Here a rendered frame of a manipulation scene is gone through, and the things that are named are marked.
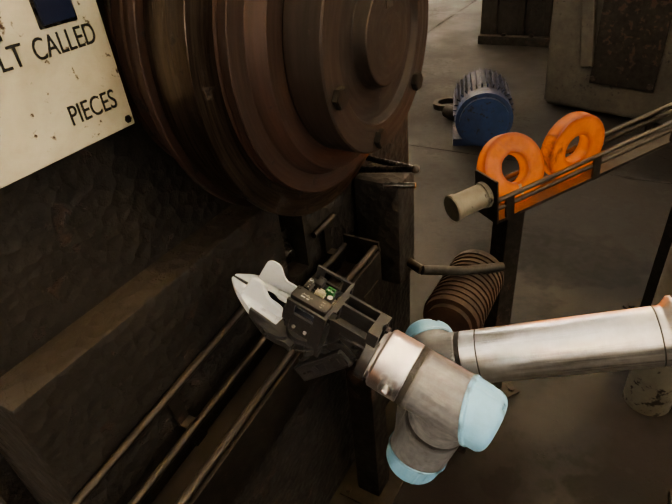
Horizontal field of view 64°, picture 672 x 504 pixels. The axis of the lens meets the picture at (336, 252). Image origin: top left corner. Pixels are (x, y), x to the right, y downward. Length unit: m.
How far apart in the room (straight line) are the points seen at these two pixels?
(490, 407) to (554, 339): 0.17
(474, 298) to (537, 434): 0.56
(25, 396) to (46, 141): 0.26
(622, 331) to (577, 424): 0.93
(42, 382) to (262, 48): 0.41
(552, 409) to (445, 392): 1.08
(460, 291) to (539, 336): 0.44
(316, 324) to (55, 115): 0.34
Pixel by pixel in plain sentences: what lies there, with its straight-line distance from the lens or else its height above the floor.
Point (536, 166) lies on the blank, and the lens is 1.29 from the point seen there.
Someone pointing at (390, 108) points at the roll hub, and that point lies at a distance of 0.73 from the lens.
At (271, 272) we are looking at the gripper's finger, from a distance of 0.69.
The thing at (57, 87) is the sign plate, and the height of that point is 1.13.
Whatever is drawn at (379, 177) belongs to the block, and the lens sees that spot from 1.02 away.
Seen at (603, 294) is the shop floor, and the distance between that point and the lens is 2.09.
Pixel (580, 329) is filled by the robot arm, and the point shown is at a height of 0.78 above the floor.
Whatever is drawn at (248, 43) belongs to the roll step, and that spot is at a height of 1.15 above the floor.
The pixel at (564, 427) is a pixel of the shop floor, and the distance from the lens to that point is 1.65.
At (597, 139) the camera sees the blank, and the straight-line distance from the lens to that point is 1.38.
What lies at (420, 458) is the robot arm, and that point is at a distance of 0.69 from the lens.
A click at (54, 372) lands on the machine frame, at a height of 0.87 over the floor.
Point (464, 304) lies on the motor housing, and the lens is 1.15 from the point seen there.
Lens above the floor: 1.27
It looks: 35 degrees down
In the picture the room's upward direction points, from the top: 6 degrees counter-clockwise
